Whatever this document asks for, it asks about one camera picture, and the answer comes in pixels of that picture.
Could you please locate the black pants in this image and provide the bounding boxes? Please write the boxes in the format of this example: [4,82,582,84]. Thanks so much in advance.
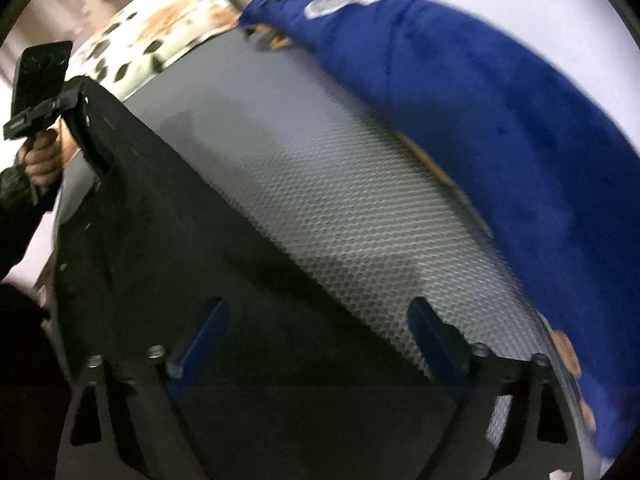
[54,80,456,479]

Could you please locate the left forearm dark sleeve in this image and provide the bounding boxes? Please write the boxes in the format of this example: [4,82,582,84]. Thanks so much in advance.
[1,166,56,479]

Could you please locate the left hand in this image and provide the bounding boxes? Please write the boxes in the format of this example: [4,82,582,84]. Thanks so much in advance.
[16,118,79,188]

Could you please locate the floral pillow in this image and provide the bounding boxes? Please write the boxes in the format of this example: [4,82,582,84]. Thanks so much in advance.
[65,0,240,101]

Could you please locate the grey mesh mattress pad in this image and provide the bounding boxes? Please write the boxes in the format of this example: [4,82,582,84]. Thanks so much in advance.
[49,27,601,480]

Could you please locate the blue plush blanket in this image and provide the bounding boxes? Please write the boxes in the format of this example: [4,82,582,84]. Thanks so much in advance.
[240,0,639,458]

